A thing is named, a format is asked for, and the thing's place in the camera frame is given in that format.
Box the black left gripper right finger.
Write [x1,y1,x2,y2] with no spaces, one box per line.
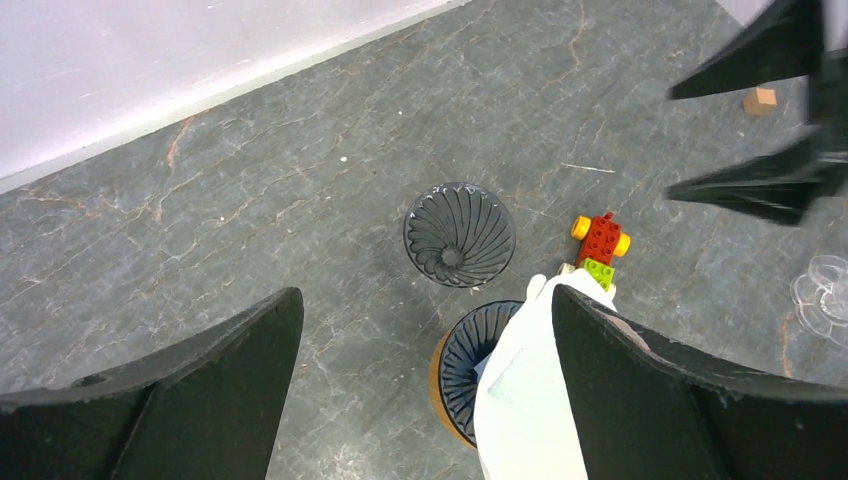
[551,285,847,479]

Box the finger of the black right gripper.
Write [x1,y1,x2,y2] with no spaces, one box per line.
[669,0,825,100]
[665,135,847,226]

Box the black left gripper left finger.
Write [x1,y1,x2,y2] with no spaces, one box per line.
[1,288,304,479]

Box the clear glass coffee dripper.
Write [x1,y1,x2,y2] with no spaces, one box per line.
[791,255,847,351]

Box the white paper coffee filter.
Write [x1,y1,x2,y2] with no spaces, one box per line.
[473,263,615,479]

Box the blue plastic coffee dripper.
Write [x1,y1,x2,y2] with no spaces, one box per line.
[439,300,523,446]

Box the wooden ring dripper stand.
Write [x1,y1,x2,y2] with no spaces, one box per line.
[428,331,476,450]

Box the grey ribbed coffee dripper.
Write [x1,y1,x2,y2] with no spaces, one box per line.
[402,182,517,288]

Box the small wooden cube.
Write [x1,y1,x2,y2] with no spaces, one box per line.
[743,87,778,116]

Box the red toy brick car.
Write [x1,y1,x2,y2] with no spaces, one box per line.
[558,212,631,298]

